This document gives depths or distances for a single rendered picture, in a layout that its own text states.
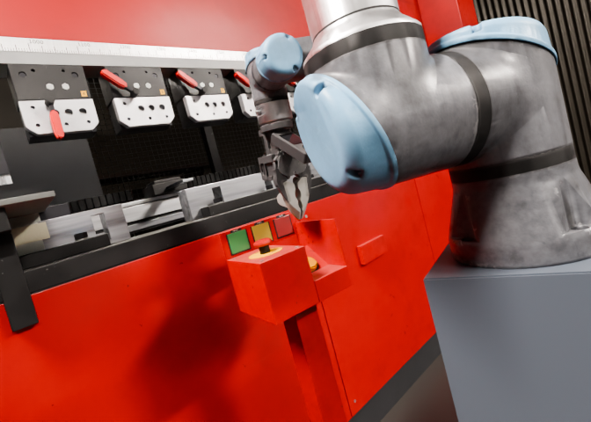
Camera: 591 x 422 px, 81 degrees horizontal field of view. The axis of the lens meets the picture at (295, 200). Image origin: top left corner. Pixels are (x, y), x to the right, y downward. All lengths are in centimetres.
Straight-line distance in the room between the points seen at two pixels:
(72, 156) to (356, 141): 136
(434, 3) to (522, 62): 207
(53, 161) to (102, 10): 62
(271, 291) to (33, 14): 86
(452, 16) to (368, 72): 209
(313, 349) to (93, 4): 102
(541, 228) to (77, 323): 80
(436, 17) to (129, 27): 177
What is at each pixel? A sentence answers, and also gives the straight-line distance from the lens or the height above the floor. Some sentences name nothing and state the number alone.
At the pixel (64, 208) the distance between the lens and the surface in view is 99.
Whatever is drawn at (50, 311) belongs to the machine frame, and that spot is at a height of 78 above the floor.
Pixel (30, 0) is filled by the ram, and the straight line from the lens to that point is 113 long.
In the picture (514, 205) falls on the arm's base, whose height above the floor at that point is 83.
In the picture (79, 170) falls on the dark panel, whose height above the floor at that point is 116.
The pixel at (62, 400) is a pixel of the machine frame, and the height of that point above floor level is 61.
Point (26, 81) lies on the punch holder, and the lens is 104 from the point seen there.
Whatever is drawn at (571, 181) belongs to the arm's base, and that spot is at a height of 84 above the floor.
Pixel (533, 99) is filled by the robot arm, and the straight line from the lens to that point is 39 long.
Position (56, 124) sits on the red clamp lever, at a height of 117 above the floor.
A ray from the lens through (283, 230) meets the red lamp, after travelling 84.
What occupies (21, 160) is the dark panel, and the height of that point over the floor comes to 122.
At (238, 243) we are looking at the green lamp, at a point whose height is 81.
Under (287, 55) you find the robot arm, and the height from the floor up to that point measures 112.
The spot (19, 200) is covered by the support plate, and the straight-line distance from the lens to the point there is 72.
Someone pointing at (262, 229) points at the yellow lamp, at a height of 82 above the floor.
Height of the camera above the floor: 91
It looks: 3 degrees down
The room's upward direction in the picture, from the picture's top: 15 degrees counter-clockwise
